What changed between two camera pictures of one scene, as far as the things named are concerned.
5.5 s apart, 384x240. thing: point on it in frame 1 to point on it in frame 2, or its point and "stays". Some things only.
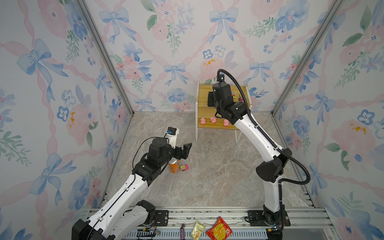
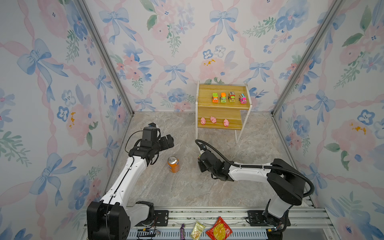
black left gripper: x=179 y=155 to x=165 y=145
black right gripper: x=210 y=99 to x=200 y=165
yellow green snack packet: x=197 y=230 stays
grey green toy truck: x=233 y=95 stays
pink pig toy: x=226 y=122 stays
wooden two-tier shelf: x=205 y=116 stays
